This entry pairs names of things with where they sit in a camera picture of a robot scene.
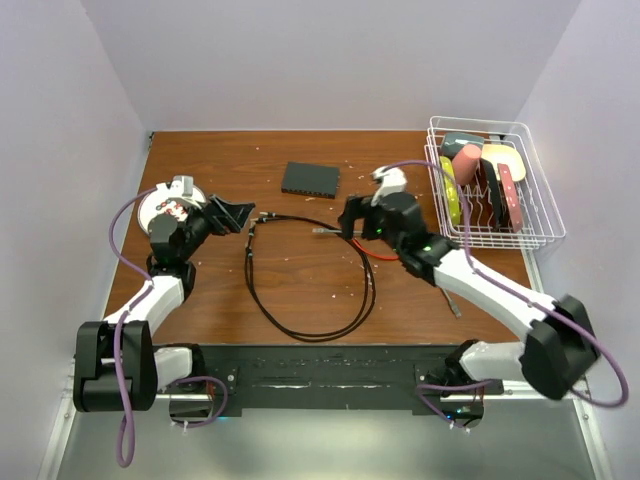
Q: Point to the white patterned plate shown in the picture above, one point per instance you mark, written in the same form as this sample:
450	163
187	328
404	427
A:
171	198

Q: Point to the red dotted plate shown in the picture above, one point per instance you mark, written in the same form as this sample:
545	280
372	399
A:
511	197

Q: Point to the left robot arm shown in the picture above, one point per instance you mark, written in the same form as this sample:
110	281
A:
117	367

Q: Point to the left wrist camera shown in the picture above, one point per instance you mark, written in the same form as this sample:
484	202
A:
186	185

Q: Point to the yellow-green plate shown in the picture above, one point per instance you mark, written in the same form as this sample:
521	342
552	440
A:
451	192

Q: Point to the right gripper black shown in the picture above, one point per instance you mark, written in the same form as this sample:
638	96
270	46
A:
358	207

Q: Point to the aluminium frame rail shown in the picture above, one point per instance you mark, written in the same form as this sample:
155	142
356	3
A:
521	434

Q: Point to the pink cup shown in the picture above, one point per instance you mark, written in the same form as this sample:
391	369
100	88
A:
465	163

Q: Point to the dark teal bowl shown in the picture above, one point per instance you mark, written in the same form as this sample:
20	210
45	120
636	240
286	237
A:
453	142

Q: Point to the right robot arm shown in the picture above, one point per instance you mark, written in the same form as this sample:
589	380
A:
553	350

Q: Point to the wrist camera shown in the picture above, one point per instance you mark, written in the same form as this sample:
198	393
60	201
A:
186	185
389	180

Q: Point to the cream square plate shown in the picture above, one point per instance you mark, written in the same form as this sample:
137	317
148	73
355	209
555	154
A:
504	154

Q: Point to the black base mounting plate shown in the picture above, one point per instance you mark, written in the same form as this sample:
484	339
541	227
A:
328	377

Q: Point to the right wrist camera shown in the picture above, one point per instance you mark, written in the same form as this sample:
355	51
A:
389	180

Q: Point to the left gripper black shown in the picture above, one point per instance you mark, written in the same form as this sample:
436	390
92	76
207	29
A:
230	217

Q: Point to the black network switch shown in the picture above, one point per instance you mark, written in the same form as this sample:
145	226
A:
310	180

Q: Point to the white wire dish rack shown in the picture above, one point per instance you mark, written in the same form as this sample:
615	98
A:
542	220

